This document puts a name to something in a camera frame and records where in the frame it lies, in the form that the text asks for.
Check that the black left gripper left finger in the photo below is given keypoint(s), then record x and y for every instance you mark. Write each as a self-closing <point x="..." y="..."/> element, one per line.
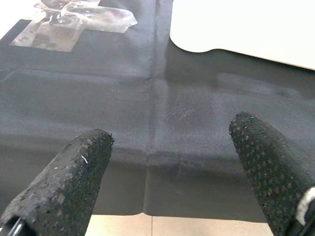
<point x="61" y="191"/>

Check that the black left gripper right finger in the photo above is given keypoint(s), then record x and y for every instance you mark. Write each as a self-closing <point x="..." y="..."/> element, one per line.
<point x="270" y="177"/>

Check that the white plastic children table top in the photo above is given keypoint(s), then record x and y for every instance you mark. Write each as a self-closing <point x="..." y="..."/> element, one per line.
<point x="246" y="24"/>

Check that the black tablecloth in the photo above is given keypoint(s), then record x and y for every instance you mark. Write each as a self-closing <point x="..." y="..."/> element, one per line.
<point x="147" y="98"/>

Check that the clear tape cross patch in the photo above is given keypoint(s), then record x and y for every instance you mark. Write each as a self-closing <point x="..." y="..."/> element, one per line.
<point x="61" y="29"/>

